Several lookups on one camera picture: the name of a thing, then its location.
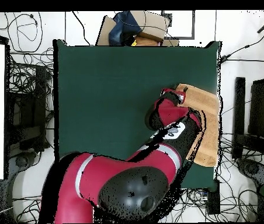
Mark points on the brown cardboard box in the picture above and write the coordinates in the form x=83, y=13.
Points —
x=153, y=21

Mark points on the small yellow item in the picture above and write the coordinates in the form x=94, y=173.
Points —
x=134, y=43

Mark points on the black power adapter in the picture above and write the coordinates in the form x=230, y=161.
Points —
x=213, y=198

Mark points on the orange terry towel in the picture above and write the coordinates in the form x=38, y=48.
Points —
x=206, y=100

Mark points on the dark green table cloth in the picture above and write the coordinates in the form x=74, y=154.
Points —
x=111, y=93

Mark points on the black upright bar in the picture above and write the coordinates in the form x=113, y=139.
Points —
x=239, y=105

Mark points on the blue denim garment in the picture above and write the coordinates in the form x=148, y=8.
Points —
x=122, y=30

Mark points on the grey square floor frame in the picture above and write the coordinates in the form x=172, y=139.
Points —
x=194, y=23

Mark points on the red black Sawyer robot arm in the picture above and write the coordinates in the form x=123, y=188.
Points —
x=122, y=168

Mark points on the black equipment box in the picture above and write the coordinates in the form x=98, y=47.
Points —
x=32, y=116

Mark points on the black square case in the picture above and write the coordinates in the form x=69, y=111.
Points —
x=260, y=105

